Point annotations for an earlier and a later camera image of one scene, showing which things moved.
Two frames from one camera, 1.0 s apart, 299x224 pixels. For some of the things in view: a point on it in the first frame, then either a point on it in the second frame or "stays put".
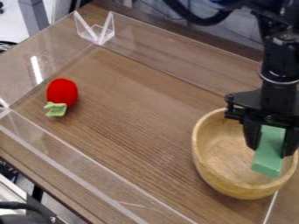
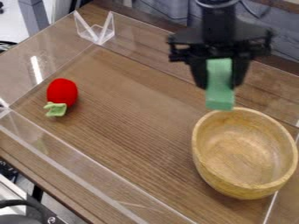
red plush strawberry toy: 61,95 stays put
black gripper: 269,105 to 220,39
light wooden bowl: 221,158 stays put
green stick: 269,149 to 219,91
